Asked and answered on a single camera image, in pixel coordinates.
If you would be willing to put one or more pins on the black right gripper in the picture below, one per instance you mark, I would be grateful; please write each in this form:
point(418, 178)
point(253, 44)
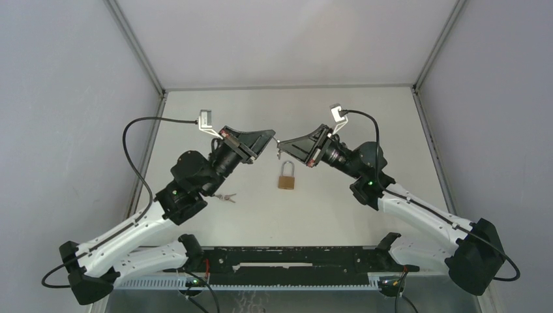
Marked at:
point(311, 149)

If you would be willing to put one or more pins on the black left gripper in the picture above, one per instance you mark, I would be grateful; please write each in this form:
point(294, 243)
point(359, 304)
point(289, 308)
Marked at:
point(248, 147)

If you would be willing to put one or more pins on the long shackle brass padlock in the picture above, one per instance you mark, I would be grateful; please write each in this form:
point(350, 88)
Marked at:
point(286, 181)

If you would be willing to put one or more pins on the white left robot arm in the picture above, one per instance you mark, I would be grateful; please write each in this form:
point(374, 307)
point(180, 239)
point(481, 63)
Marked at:
point(96, 267)

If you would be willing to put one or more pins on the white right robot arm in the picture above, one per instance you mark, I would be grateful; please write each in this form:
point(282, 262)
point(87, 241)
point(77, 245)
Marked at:
point(470, 253)

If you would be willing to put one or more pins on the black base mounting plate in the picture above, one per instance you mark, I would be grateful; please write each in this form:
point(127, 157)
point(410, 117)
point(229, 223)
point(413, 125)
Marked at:
point(297, 264)

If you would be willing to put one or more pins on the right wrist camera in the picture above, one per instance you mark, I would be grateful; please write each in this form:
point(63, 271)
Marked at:
point(340, 117)

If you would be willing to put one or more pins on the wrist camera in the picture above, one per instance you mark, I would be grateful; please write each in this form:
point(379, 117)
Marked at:
point(205, 123)
point(340, 117)

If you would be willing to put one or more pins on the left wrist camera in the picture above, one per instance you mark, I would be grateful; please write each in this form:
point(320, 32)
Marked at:
point(205, 123)

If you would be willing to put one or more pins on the white slotted cable duct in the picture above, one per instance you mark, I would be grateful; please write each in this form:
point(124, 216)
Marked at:
point(184, 282)

